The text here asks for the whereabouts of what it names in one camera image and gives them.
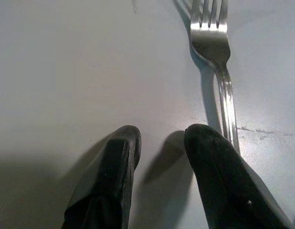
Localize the silver metal fork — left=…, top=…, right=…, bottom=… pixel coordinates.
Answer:
left=189, top=0, right=242, bottom=155

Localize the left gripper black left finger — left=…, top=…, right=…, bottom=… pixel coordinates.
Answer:
left=61, top=125, right=142, bottom=229

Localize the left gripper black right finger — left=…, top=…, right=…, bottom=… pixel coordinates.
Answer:
left=184, top=123, right=295, bottom=229

